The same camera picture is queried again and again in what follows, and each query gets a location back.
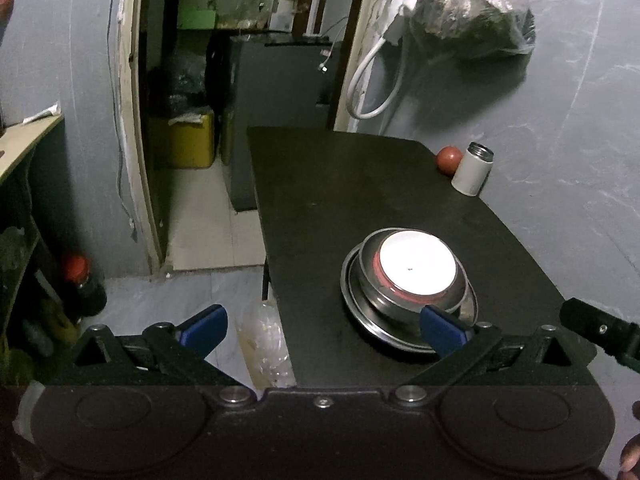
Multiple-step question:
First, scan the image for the matte steel mixing bowl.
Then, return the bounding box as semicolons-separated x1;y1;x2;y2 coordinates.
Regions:
355;228;470;323

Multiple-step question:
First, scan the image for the red round ball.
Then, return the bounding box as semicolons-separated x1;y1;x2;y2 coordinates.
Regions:
435;145;463;177

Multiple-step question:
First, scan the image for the dark grey cabinet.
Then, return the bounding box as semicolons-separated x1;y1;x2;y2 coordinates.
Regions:
221;32;338;211

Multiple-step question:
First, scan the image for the clear plastic bag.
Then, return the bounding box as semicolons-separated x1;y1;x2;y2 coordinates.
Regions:
236;301;296;390

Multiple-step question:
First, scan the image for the white hose loop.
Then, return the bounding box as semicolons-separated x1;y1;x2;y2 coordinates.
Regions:
345;34;409;122

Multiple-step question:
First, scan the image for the person's hand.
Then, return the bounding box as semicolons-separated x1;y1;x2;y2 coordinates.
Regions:
618;398;640;476

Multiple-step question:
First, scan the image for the green box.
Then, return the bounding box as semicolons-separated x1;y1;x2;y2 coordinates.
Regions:
177;8;217;30

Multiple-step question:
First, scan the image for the yellow plastic container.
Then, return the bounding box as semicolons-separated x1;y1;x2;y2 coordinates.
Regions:
166;112;215;169

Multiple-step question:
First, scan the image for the small white red-rimmed bowl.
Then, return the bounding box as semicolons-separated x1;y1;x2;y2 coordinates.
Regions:
373;230;458;304

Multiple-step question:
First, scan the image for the red-capped dark bottle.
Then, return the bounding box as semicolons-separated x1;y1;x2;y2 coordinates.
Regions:
64;255;107;324

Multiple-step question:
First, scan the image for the wide steel plate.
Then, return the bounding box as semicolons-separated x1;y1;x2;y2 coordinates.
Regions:
341;243;478;354

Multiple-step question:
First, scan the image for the white steel thermos jar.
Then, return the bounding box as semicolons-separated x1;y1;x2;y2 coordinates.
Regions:
451;142;495;196

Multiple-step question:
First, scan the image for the hanging plastic bag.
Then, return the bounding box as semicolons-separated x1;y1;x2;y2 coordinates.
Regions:
409;0;536;61

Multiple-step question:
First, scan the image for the wooden side shelf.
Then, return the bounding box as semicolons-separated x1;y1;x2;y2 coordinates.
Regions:
0;114;64;182

